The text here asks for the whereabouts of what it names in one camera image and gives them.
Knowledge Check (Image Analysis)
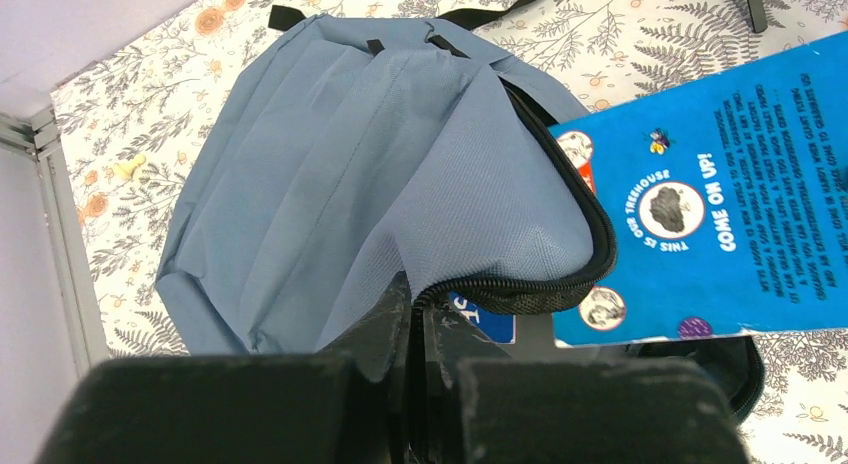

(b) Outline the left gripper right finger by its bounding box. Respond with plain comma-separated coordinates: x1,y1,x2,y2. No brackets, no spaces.
423,306,749,463

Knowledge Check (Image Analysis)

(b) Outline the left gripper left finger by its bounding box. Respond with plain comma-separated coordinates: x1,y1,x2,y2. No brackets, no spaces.
37,275,410,463

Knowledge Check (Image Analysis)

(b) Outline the blue grey backpack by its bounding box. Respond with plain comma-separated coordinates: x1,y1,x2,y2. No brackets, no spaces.
154,3,766,423

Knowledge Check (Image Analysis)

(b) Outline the blue Treehouse book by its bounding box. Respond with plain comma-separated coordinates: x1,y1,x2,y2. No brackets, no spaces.
449,293,516,344

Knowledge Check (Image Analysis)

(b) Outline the small wooden chess pawn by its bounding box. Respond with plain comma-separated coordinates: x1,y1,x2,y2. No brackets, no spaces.
111,154,147,181

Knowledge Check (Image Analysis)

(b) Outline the black mini tripod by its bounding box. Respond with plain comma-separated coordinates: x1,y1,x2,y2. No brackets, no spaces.
746,0,768,34

